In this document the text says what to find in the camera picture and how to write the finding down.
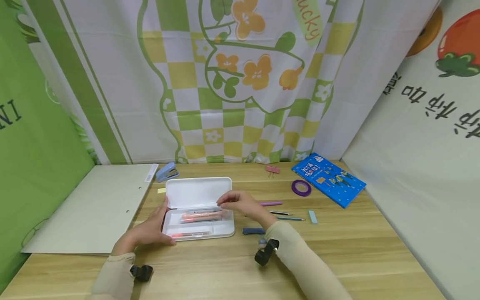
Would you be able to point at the black pencil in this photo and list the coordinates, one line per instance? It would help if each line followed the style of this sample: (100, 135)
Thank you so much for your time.
(281, 213)

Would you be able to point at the white clipboard folder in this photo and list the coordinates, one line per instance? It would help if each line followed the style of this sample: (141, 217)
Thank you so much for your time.
(93, 208)

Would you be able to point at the person's left hand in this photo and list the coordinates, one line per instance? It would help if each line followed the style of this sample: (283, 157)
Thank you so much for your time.
(144, 232)

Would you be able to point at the person's right forearm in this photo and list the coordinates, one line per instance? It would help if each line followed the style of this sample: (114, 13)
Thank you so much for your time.
(303, 262)

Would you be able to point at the person's left index finger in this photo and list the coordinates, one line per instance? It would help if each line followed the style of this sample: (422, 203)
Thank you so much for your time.
(161, 208)

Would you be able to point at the person's left thumb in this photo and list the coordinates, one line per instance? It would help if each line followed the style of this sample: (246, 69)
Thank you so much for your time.
(165, 239)

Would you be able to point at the black wrist band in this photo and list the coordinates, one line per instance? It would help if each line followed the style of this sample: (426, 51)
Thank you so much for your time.
(265, 252)
(141, 272)

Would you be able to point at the teal pencil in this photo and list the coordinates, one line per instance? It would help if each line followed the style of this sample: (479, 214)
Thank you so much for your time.
(290, 218)

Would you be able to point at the person's left forearm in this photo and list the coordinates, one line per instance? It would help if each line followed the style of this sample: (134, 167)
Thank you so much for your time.
(112, 279)

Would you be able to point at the blue book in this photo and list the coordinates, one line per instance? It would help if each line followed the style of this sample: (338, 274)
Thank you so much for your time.
(328, 179)

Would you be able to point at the dark blue utility knife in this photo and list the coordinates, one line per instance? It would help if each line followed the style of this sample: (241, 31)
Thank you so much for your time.
(253, 231)

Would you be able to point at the purple pen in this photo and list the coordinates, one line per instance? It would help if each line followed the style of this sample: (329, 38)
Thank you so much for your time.
(270, 203)

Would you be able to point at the pink binder clip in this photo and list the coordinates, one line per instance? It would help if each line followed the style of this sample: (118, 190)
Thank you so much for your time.
(272, 169)

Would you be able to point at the light green eraser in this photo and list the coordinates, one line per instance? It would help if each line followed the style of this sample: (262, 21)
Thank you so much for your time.
(312, 217)

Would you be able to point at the pink pen with clear barrel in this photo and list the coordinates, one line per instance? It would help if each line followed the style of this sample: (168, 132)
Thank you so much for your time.
(191, 234)

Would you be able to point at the person's right fingers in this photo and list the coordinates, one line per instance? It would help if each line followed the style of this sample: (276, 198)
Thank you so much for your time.
(228, 201)

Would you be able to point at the person's right hand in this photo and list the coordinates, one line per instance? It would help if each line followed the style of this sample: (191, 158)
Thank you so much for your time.
(249, 207)

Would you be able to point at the light blue stapler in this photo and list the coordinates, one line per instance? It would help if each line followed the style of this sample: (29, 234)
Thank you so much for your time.
(167, 172)

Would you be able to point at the white pencil case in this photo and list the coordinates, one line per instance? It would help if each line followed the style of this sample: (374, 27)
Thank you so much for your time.
(198, 193)

